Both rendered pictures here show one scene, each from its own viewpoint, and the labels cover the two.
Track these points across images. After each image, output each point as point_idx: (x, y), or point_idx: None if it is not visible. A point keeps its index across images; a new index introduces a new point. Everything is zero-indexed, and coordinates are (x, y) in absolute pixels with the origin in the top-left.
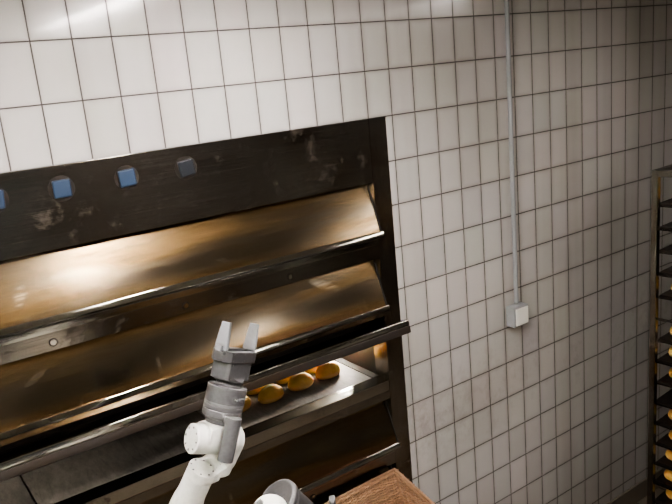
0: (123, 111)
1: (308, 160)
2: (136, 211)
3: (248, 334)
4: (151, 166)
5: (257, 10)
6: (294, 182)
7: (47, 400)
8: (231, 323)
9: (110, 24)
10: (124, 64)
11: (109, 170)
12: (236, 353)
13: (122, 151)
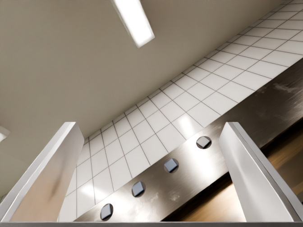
0: (158, 138)
1: (287, 92)
2: (185, 182)
3: (233, 172)
4: (182, 152)
5: (198, 76)
6: (291, 107)
7: None
8: (74, 122)
9: (144, 116)
10: (153, 123)
11: (160, 166)
12: (32, 225)
13: (164, 154)
